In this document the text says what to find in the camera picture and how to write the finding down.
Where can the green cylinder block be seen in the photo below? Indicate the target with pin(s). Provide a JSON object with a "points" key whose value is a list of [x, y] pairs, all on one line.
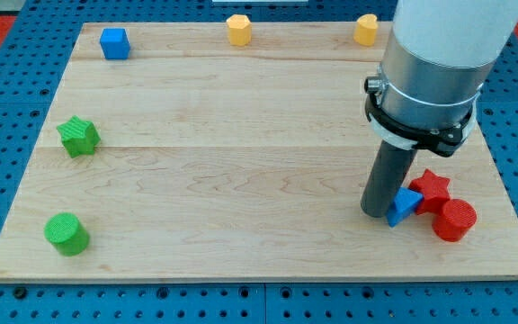
{"points": [[65, 232]]}

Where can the green star block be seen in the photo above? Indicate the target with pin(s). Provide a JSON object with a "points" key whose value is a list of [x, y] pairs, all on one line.
{"points": [[79, 137]]}

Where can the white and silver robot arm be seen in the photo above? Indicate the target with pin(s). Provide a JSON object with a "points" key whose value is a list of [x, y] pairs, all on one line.
{"points": [[437, 59]]}

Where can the blue triangle block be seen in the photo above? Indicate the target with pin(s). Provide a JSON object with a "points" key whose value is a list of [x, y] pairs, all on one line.
{"points": [[403, 205]]}

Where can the yellow heart block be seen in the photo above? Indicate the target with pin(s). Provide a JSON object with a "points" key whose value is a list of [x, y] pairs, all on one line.
{"points": [[366, 29]]}

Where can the yellow hexagon block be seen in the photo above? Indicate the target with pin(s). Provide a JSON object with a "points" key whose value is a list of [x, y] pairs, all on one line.
{"points": [[239, 30]]}

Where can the blue cube block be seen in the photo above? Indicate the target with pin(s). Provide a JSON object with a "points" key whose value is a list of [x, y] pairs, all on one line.
{"points": [[114, 43]]}

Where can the light wooden board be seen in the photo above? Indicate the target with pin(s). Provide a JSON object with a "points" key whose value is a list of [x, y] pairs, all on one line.
{"points": [[226, 164]]}

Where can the red star block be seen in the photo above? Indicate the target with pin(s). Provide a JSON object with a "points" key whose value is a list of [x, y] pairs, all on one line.
{"points": [[433, 188]]}

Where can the red cylinder block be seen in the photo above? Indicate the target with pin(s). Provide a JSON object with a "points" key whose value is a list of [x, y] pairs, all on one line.
{"points": [[455, 218]]}

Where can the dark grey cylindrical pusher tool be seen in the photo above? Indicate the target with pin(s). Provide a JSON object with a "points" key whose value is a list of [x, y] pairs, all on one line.
{"points": [[387, 174]]}

